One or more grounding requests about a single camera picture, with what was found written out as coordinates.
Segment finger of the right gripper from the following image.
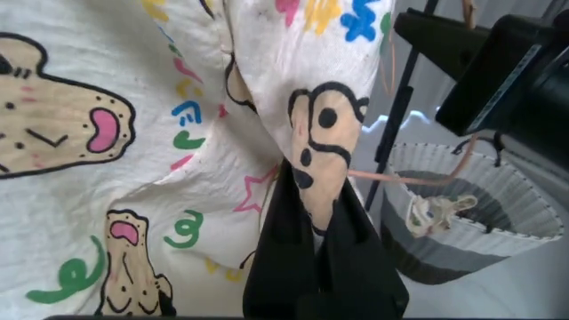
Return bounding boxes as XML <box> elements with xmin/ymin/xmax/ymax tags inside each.
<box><xmin>393</xmin><ymin>7</ymin><xmax>490</xmax><ymax>82</ymax></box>

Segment white laundry basket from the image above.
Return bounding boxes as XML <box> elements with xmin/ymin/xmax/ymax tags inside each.
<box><xmin>380</xmin><ymin>132</ymin><xmax>565</xmax><ymax>285</ymax></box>

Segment cream printed garment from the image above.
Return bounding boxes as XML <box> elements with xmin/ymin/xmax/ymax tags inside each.
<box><xmin>405</xmin><ymin>194</ymin><xmax>479</xmax><ymax>239</ymax></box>
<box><xmin>0</xmin><ymin>0</ymin><xmax>396</xmax><ymax>319</ymax></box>

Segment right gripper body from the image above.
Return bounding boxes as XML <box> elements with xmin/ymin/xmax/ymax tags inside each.
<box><xmin>500</xmin><ymin>8</ymin><xmax>569</xmax><ymax>181</ymax></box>

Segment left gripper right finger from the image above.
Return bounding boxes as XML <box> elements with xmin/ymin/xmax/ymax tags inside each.
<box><xmin>319</xmin><ymin>176</ymin><xmax>410</xmax><ymax>319</ymax></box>

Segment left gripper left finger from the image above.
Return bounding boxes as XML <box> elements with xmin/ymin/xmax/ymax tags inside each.
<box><xmin>243</xmin><ymin>158</ymin><xmax>321</xmax><ymax>319</ymax></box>

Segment black clothes rack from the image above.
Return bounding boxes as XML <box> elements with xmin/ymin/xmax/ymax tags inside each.
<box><xmin>363</xmin><ymin>0</ymin><xmax>441</xmax><ymax>212</ymax></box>

